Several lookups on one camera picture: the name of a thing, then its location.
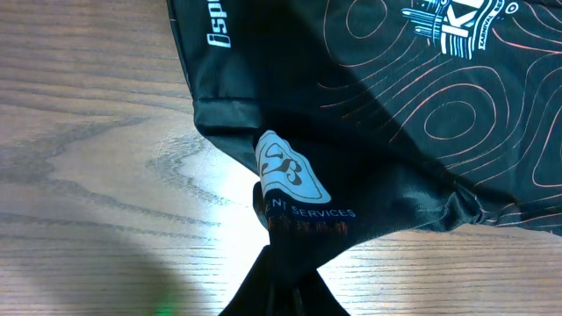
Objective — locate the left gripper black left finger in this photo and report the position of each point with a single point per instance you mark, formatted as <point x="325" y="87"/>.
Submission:
<point x="259" y="295"/>

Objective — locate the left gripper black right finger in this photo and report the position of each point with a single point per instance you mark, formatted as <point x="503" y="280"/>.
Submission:
<point x="316" y="297"/>

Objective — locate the black jersey with orange lines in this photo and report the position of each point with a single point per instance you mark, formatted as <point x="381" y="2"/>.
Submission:
<point x="364" y="118"/>

